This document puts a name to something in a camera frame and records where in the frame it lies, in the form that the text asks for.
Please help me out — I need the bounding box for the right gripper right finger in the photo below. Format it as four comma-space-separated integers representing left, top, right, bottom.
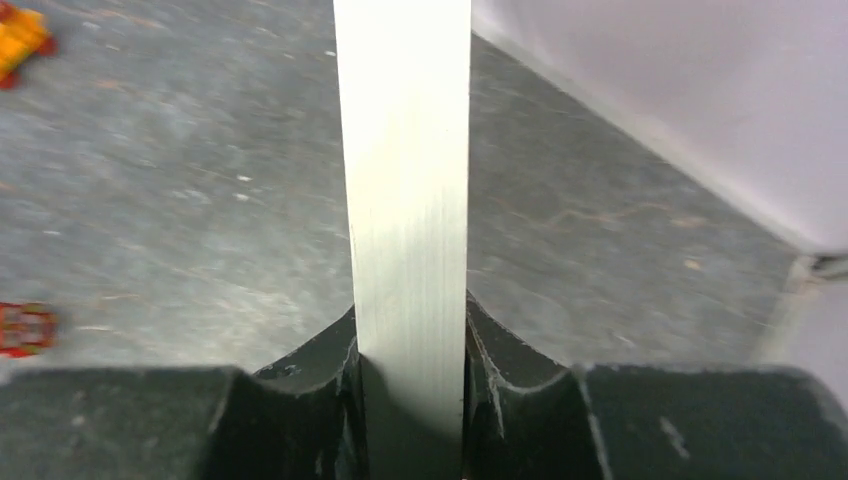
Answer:
462, 294, 848, 480

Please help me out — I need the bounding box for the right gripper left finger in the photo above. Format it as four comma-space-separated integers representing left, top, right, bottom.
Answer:
1, 312, 367, 479

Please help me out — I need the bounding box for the white wooden picture frame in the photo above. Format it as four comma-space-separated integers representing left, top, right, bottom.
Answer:
334, 1, 471, 479

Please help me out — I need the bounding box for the red toy brick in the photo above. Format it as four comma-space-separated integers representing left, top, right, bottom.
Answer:
1, 302, 59, 358

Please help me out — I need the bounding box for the orange blue toy block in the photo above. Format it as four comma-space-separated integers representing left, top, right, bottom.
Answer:
1, 1, 58, 90

